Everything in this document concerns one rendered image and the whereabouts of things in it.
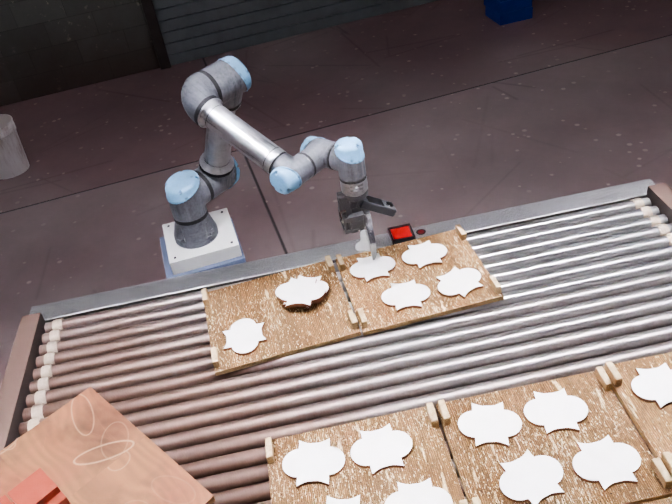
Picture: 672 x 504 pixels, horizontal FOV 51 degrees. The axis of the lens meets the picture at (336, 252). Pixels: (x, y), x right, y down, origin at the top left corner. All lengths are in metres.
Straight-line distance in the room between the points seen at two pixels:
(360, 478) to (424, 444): 0.17
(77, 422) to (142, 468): 0.24
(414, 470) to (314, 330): 0.53
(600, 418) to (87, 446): 1.17
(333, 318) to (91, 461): 0.74
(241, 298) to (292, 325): 0.21
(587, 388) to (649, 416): 0.15
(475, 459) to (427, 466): 0.11
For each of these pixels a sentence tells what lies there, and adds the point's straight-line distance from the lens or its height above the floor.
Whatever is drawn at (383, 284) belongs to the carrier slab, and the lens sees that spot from 2.09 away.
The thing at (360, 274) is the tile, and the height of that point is 0.95.
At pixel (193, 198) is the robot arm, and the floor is 1.10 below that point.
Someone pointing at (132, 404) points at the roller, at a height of 0.92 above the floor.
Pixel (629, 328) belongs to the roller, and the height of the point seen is 0.91.
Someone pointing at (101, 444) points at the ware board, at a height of 1.04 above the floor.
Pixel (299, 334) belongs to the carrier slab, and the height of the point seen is 0.94.
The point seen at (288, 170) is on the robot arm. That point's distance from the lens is 1.87.
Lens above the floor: 2.28
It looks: 37 degrees down
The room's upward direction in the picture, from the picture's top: 10 degrees counter-clockwise
